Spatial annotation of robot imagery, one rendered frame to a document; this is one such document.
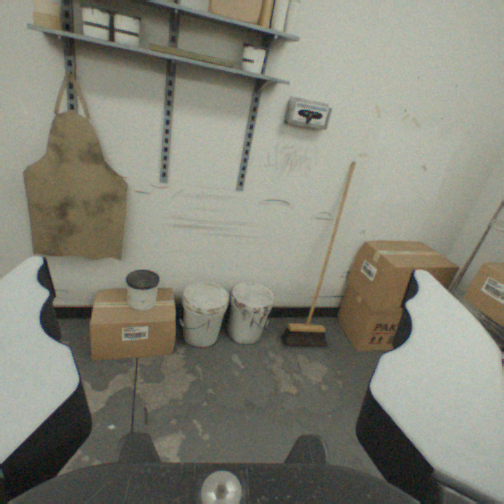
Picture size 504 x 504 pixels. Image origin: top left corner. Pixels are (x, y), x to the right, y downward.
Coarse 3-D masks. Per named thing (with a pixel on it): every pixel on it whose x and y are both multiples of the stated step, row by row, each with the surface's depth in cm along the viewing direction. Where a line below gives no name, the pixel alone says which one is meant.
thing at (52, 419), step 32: (0, 288) 9; (32, 288) 10; (0, 320) 8; (32, 320) 8; (0, 352) 7; (32, 352) 7; (64, 352) 8; (0, 384) 7; (32, 384) 7; (64, 384) 7; (0, 416) 6; (32, 416) 6; (64, 416) 6; (0, 448) 6; (32, 448) 6; (64, 448) 7; (32, 480) 6
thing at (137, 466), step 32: (128, 448) 6; (320, 448) 6; (64, 480) 5; (96, 480) 5; (128, 480) 5; (160, 480) 5; (192, 480) 5; (224, 480) 5; (256, 480) 5; (288, 480) 5; (320, 480) 5; (352, 480) 5
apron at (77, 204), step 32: (64, 128) 173; (64, 160) 181; (96, 160) 185; (32, 192) 184; (64, 192) 188; (96, 192) 191; (32, 224) 193; (64, 224) 196; (96, 224) 199; (96, 256) 209
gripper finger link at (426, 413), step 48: (432, 288) 11; (432, 336) 9; (480, 336) 9; (384, 384) 7; (432, 384) 7; (480, 384) 7; (384, 432) 7; (432, 432) 6; (480, 432) 6; (480, 480) 6
